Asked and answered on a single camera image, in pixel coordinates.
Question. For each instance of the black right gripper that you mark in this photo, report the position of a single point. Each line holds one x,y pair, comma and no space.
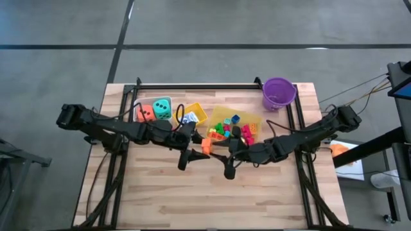
242,152

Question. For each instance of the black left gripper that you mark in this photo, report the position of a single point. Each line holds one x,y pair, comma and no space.
176,136

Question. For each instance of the orange sloped toy block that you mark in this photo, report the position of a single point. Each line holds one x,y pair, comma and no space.
206,146

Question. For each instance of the orange long toy block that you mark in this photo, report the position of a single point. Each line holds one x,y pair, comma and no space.
216,136

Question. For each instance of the green stepped toy block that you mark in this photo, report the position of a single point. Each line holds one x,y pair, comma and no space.
220,128

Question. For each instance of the blue playing card box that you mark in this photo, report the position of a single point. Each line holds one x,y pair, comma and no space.
192,117

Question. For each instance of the small red toy block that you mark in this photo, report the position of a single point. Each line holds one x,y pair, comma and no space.
227,128

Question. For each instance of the red stepped toy block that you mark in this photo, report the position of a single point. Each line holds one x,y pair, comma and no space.
250,140

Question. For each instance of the red notched toy block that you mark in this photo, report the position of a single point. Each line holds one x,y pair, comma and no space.
245,130

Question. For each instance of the pale teal small toy block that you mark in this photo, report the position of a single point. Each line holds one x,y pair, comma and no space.
227,121

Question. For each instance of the blue toy block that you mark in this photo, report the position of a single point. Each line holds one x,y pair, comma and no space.
235,119

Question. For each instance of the amber long toy block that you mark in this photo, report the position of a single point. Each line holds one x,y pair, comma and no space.
253,128

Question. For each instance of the translucent yellow plastic bin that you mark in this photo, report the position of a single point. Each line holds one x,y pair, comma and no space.
247,115

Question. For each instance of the teal foam die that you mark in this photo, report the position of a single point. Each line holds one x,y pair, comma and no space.
162,109

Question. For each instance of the orange foam die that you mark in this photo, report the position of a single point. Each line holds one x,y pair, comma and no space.
146,113

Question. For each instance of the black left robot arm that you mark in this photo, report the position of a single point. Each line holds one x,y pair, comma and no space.
106,128

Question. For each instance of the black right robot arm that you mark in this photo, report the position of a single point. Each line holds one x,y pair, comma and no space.
298,136

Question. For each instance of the yellow slotted plastic basket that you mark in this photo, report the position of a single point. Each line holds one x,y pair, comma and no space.
200,110

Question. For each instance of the white plastic bin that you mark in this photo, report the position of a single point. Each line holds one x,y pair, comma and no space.
141,101

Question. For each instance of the black table clamp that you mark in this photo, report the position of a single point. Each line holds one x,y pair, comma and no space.
257,81
90,140
138,81

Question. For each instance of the purple monster face bucket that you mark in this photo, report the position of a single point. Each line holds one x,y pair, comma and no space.
279,93

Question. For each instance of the orange object on side table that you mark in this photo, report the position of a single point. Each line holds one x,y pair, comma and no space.
338,150

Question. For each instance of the white side table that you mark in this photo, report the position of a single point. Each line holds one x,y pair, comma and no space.
353,170

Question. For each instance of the black monitor stand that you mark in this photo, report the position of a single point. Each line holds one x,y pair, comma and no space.
369,146

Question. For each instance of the white object on floor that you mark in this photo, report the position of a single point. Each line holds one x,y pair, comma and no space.
383,179

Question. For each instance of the grey metal stand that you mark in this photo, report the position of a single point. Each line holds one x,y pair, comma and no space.
19,157

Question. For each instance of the black caster wheel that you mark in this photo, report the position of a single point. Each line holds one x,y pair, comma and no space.
389,219

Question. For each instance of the blue lit screen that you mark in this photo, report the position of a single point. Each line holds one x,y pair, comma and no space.
405,91

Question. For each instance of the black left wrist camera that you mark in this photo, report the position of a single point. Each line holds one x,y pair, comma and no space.
184,160

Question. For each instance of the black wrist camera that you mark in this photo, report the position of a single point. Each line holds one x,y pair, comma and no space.
236,132
184,160

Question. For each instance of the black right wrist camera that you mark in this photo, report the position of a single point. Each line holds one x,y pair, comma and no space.
236,132

